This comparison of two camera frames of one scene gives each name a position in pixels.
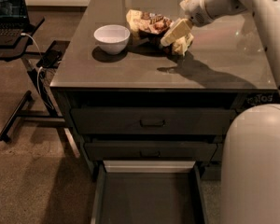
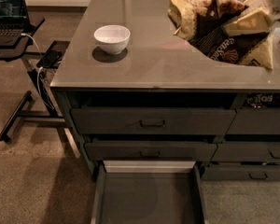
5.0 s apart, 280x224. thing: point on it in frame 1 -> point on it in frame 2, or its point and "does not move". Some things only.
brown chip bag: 150,29 -> 199,17
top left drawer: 152,121 does not move
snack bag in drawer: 255,99 does not move
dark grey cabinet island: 145,82 does not move
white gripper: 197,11 -> 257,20
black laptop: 8,18 does not move
